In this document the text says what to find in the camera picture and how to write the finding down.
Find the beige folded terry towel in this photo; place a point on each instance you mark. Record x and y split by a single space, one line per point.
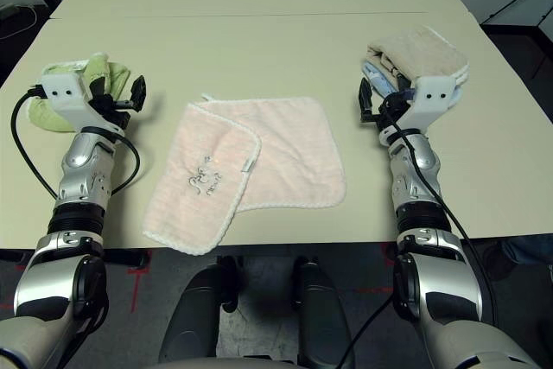
423 51

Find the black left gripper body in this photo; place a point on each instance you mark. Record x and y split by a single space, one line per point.
110 110

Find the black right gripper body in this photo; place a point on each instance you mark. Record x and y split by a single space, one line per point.
393 110

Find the black framed glass cabinet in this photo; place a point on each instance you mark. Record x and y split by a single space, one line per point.
518 19

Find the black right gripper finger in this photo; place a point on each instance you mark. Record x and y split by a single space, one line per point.
402 83
366 99

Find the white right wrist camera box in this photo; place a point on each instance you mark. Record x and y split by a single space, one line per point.
432 97

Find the green terry towel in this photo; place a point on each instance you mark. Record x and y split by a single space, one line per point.
117 77

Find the black table leg bracket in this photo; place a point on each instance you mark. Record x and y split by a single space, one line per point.
125 258

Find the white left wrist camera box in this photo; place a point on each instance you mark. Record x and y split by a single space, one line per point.
65 97

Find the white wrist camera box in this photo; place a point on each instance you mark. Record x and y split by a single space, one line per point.
432 97
65 97

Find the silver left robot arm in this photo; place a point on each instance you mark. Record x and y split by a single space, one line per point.
82 161

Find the grey robot right leg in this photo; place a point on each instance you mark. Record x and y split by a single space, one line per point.
324 313

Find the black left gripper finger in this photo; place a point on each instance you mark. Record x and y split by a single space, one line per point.
99 90
138 93

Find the bystander leg in blue jeans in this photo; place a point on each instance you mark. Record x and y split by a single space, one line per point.
531 250

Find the pink terry towel with embroidery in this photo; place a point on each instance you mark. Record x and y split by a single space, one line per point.
281 148

